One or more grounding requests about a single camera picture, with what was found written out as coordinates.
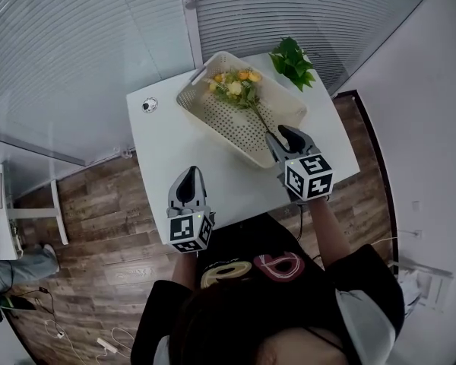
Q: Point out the green leafy plant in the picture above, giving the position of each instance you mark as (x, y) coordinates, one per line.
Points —
(292, 65)

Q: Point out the small metal floor fitting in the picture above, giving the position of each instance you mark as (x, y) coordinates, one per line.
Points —
(123, 152)

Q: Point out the yellow flowers bouquet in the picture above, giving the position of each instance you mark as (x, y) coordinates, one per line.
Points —
(235, 87)

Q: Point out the white box with papers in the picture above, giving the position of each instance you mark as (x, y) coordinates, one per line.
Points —
(422, 283)

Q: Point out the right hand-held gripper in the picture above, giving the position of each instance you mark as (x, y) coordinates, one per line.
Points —
(308, 177)

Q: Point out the cream perforated plastic basket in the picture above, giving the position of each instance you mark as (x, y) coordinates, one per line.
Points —
(232, 127)

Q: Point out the person's right forearm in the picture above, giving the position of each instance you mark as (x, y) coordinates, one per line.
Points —
(328, 234)

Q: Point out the person's left forearm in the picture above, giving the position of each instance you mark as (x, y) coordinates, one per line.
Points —
(184, 270)

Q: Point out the white wall outlet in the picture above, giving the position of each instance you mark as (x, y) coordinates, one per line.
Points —
(417, 205)

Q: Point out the person in dark shirt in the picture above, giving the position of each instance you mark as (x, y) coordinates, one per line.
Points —
(251, 249)

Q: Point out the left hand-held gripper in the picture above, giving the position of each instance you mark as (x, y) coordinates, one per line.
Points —
(190, 228)

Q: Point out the glass partition with white blinds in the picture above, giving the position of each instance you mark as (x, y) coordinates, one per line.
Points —
(80, 51)

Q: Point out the white blind knob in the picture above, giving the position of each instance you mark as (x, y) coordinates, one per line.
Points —
(190, 3)

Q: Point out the white power strip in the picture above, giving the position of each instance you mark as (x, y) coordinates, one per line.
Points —
(107, 345)

